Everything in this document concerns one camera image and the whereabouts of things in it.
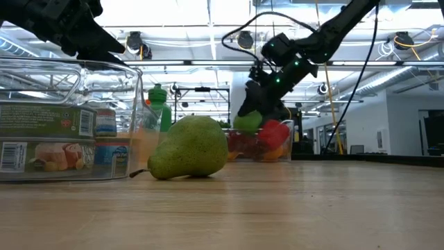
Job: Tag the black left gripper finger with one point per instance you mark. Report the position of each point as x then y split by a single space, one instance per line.
100 40
100 56

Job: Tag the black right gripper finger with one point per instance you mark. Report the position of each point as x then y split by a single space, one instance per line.
275 112
252 100

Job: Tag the red bell pepper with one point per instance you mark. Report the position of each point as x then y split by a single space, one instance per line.
274 133

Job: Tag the dark red grape bunch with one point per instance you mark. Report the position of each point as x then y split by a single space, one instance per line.
246 146

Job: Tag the yellow mango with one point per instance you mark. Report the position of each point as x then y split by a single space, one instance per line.
232 156

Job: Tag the small blue white label can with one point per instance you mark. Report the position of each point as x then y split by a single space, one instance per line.
105 122

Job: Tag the green plastic bottle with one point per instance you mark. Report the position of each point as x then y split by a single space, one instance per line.
159 104

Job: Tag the Van Camp's tuna can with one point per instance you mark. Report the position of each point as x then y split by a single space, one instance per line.
41 119
52 156

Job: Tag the blue label tuna can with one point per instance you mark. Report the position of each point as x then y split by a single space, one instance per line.
112 156

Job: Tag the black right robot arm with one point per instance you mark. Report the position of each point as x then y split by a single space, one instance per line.
329 31

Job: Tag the black ceiling spotlight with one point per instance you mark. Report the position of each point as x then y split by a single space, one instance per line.
402 40
133 41
245 40
173 89
322 89

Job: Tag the clear plastic bin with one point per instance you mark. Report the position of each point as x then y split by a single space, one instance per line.
114 87
256 152

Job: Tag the green pear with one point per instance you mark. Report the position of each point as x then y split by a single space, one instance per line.
194 149

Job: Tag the silver ventilation duct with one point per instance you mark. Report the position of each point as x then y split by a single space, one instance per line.
381 81

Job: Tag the black table frame rail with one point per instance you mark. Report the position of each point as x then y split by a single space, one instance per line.
381 159

